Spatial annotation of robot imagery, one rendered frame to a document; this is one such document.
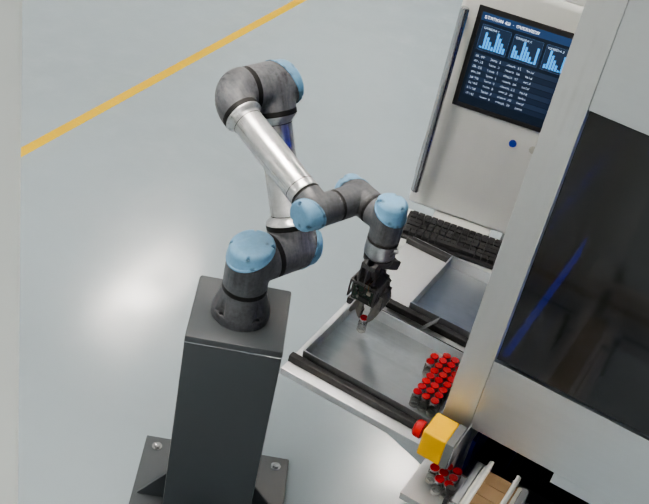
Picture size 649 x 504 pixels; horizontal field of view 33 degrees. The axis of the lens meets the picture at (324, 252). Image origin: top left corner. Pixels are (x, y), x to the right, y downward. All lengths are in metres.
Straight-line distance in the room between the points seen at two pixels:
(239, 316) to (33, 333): 1.28
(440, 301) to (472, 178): 0.53
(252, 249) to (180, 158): 2.17
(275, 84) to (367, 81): 3.06
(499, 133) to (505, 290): 1.10
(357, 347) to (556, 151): 0.91
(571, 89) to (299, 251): 1.06
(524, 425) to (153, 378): 1.75
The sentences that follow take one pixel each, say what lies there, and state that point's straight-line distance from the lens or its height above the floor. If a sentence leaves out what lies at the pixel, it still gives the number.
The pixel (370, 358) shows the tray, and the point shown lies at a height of 0.88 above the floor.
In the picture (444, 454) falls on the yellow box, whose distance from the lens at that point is 2.30.
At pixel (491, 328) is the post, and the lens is 2.18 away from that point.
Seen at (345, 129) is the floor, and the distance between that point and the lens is 5.22.
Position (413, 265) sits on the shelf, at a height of 0.88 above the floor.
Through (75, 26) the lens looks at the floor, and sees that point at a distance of 5.77.
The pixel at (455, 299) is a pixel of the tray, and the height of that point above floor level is 0.88.
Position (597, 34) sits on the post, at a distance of 1.85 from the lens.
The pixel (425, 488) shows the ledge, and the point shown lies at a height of 0.88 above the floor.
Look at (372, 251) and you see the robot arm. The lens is 2.47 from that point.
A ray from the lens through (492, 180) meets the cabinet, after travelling 3.24.
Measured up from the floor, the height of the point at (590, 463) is 1.09.
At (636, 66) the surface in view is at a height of 1.90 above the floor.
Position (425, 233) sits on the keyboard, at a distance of 3.18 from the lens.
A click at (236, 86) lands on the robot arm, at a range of 2.58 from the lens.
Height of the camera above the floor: 2.63
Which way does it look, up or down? 37 degrees down
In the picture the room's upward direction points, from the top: 13 degrees clockwise
